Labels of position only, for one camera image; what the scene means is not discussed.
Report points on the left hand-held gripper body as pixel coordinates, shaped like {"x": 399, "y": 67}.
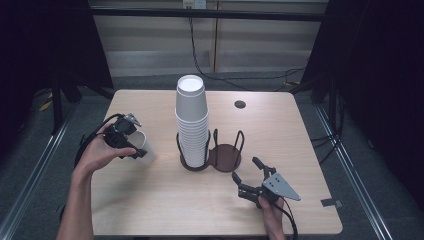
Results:
{"x": 120, "y": 133}

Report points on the round black table grommet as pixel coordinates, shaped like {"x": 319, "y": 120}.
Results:
{"x": 240, "y": 104}

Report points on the yellow floor tape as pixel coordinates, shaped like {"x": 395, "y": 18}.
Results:
{"x": 45, "y": 106}

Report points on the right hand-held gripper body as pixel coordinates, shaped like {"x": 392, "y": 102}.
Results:
{"x": 278, "y": 186}

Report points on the stack of white cups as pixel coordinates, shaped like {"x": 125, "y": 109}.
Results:
{"x": 191, "y": 103}

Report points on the metal floor rail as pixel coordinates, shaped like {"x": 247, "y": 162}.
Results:
{"x": 36, "y": 170}
{"x": 353, "y": 180}

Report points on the grey tape strip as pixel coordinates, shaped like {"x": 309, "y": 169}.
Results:
{"x": 331, "y": 202}

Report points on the single white paper cup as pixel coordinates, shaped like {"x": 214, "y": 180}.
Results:
{"x": 150, "y": 150}

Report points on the dark brown double cup holder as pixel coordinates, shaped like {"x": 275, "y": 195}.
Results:
{"x": 225, "y": 158}

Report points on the white wall outlet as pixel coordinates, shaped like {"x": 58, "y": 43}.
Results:
{"x": 195, "y": 4}

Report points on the person's left hand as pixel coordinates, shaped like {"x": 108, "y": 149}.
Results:
{"x": 96, "y": 155}

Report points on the dark curtain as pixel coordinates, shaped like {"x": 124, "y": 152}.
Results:
{"x": 383, "y": 83}
{"x": 43, "y": 50}

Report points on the black horizontal bar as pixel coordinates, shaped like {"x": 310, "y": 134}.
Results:
{"x": 150, "y": 13}

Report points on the person's right hand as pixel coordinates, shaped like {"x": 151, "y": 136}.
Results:
{"x": 275, "y": 220}

